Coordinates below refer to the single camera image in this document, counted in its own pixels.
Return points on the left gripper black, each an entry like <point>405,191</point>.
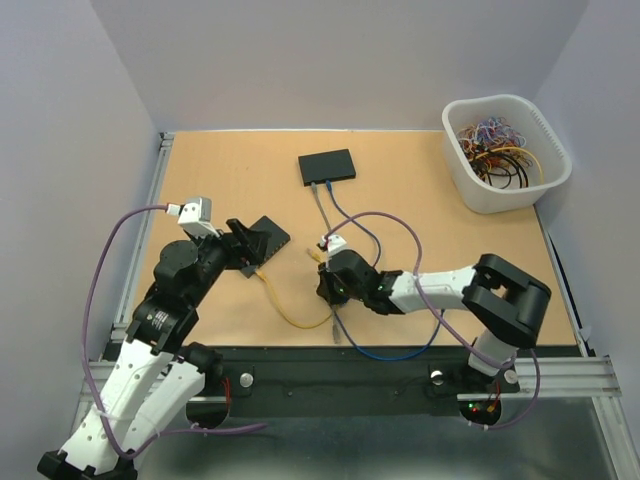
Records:
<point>251,251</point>

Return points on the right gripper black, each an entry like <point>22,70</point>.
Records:
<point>324,284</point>

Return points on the black network switch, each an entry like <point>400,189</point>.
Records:
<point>277,239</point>
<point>330,166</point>

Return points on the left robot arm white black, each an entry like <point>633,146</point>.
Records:
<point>156,372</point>

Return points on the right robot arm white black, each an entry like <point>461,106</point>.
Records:
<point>509,303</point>

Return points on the white plastic bin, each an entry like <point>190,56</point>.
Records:
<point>551,167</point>

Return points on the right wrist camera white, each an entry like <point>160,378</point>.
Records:
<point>332,245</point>

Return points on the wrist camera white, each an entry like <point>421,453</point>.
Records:
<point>332,245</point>
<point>194,217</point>

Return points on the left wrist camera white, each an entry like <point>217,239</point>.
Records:
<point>194,217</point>

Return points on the aluminium frame rail left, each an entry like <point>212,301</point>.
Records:
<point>122,318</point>

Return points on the aluminium frame rail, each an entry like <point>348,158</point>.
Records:
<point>567,377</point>
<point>122,318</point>

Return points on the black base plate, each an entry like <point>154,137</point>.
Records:
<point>289,382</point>

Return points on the aluminium frame rail front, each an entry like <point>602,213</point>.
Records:
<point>567,377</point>

